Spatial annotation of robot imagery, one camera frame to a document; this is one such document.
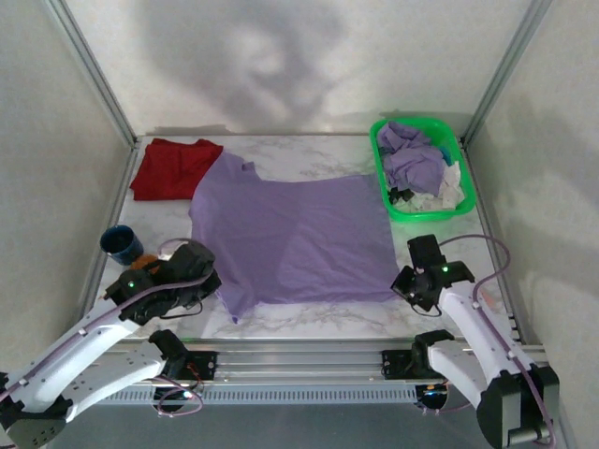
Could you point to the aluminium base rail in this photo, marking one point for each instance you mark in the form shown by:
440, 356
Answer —
299, 360

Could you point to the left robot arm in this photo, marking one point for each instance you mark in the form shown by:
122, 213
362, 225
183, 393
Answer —
70, 355

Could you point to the purple t-shirt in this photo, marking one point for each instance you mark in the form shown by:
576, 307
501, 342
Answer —
290, 234
412, 163

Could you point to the green plastic basket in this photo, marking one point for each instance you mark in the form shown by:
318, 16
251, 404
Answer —
421, 216

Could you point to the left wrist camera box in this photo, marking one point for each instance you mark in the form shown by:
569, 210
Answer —
192, 259

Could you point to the white cloth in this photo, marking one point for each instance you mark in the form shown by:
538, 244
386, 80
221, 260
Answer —
451, 187

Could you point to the aluminium frame post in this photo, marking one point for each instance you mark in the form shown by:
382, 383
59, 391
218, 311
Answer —
510, 70
93, 75

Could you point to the red t-shirt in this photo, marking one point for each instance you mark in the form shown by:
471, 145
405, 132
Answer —
164, 168

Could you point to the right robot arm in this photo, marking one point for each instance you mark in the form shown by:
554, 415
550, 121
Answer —
463, 318

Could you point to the dark blue mug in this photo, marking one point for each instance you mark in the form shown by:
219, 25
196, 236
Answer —
119, 241

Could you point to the brown plush toy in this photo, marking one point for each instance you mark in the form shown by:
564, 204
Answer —
142, 262

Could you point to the aluminium side rail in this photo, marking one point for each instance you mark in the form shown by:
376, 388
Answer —
492, 238

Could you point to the small black item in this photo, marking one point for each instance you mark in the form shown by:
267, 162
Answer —
398, 194

